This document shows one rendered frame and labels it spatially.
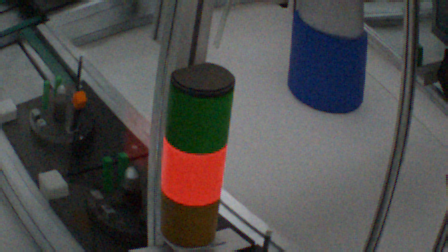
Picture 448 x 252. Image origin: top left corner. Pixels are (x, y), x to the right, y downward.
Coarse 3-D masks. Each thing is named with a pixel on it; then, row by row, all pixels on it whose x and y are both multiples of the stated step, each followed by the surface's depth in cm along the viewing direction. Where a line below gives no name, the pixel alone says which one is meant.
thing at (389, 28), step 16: (368, 0) 233; (384, 0) 227; (400, 0) 221; (432, 0) 209; (368, 16) 235; (384, 16) 229; (400, 16) 223; (432, 16) 211; (384, 32) 232; (400, 32) 226; (432, 32) 213; (400, 48) 228; (432, 48) 215
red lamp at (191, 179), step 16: (176, 160) 99; (192, 160) 99; (208, 160) 99; (224, 160) 101; (176, 176) 100; (192, 176) 99; (208, 176) 100; (176, 192) 101; (192, 192) 100; (208, 192) 101
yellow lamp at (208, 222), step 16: (176, 208) 102; (192, 208) 101; (208, 208) 102; (160, 224) 105; (176, 224) 102; (192, 224) 102; (208, 224) 103; (176, 240) 103; (192, 240) 103; (208, 240) 104
